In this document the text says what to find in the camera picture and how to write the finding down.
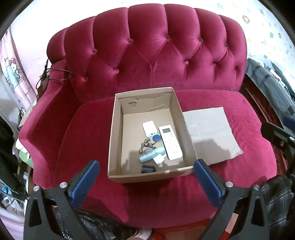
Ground key bunch with blue fob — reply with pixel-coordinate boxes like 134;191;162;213
138;134;162;155

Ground large white charger plug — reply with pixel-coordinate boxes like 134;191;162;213
142;120;158;137

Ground grey cloth sheet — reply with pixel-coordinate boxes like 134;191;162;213
182;107;244;166

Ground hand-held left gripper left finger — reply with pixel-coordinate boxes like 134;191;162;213
23;160;100;240

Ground cardboard box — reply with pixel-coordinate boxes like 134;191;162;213
107;86;198;184

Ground black hanging garment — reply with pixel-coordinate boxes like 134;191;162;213
0;115;26;194

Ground small black device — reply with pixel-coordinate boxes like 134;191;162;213
141;164;157;174

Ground grey plaid garment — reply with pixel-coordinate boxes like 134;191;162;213
244;59;295;126

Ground white remote control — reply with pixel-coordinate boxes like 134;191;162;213
159;125;183;160

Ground green plastic item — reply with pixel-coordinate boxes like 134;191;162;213
18;148;32;162

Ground light blue cosmetic tube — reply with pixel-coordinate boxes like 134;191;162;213
138;146;165;163

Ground red velvet tufted sofa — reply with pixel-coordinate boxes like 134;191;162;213
18;4;278;230

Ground black mesh bag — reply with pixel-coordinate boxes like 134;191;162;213
53;208;139;240

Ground pink cartoon printed curtain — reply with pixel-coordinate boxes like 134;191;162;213
0;25;37;111

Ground white plastic bag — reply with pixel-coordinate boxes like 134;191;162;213
0;195;25;217

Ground hanging paper tag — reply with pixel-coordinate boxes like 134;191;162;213
37;74;50;98

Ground black cable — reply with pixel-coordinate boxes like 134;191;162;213
34;58;75;91

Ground small white charger plug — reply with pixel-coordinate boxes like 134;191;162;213
154;154;167;166

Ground white bottle with red label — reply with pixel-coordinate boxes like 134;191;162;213
134;227;152;240

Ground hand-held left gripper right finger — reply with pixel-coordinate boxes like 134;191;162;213
193;159;270;240

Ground dark plaid trousers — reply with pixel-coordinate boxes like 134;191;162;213
261;176;295;240

